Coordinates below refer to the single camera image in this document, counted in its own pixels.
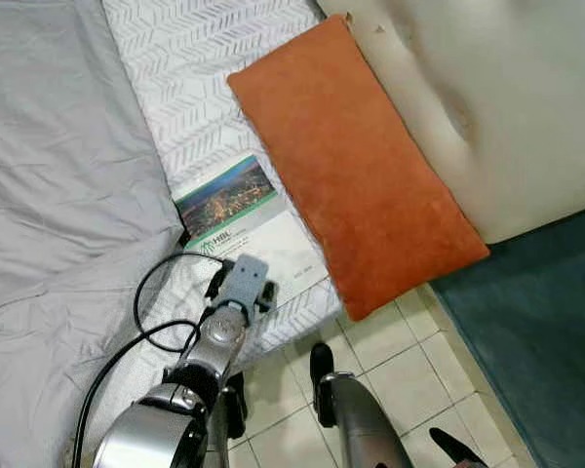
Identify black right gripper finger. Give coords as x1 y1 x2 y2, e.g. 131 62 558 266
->
429 427 490 468

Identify white patterned mattress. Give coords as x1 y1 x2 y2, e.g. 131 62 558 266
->
102 0 352 376

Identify teal rug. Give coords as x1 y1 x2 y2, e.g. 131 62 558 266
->
429 203 585 468

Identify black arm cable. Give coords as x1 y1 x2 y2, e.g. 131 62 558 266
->
71 252 225 468

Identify silver left robot leg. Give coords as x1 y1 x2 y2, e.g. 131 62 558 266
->
207 370 250 468

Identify grey bed sheet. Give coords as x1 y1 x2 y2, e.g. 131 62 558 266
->
0 0 225 468

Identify orange pillow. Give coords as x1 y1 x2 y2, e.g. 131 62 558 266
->
226 13 490 323

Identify booklet with city photo cover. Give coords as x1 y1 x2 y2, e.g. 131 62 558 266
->
173 154 331 308

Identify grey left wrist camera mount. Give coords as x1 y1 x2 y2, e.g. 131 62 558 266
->
213 255 271 311

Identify cream padded headboard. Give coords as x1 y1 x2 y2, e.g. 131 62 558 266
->
317 0 585 245

